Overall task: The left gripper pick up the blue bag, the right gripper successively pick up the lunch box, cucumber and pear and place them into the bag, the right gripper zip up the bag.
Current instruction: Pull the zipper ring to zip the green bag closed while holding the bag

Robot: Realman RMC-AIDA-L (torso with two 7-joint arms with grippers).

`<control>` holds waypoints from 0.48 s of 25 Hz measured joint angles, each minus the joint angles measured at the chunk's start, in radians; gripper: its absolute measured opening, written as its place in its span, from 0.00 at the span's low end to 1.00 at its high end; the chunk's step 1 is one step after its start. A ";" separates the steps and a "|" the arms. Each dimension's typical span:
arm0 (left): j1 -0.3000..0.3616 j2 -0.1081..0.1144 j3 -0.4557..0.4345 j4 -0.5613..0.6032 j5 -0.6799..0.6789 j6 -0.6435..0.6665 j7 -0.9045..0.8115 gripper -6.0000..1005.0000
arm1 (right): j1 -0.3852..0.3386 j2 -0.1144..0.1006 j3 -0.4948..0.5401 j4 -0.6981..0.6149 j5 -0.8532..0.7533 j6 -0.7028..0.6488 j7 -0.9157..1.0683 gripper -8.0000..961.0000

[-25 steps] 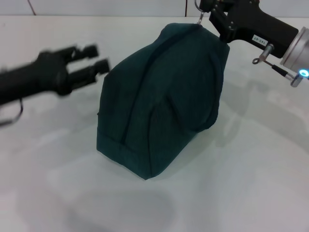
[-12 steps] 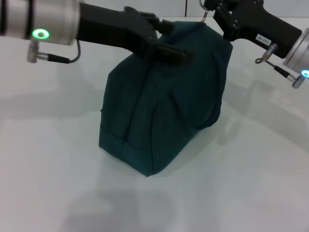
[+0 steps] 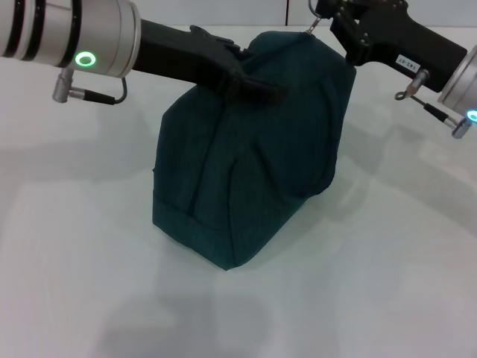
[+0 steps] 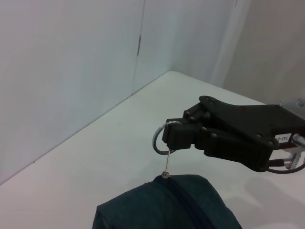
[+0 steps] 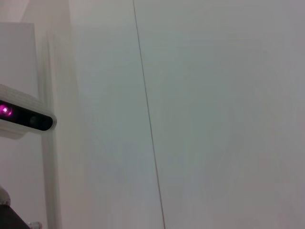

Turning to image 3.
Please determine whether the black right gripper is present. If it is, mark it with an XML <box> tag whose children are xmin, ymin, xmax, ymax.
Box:
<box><xmin>315</xmin><ymin>0</ymin><xmax>469</xmax><ymax>94</ymax></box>

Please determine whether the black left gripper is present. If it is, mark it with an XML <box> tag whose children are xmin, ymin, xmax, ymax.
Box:
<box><xmin>130</xmin><ymin>18</ymin><xmax>288</xmax><ymax>106</ymax></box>

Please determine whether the metal zipper pull ring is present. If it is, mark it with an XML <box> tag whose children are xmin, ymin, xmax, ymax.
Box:
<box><xmin>305</xmin><ymin>0</ymin><xmax>325</xmax><ymax>37</ymax></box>

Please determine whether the teal insulated lunch bag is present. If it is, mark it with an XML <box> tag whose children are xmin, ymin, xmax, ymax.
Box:
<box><xmin>151</xmin><ymin>30</ymin><xmax>357</xmax><ymax>272</ymax></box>

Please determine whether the grey right gripper cable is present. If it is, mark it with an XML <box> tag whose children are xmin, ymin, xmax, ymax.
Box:
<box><xmin>394</xmin><ymin>69</ymin><xmax>473</xmax><ymax>139</ymax></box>

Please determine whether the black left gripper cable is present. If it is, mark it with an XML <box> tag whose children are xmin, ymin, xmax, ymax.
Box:
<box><xmin>51</xmin><ymin>70</ymin><xmax>130</xmax><ymax>105</ymax></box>

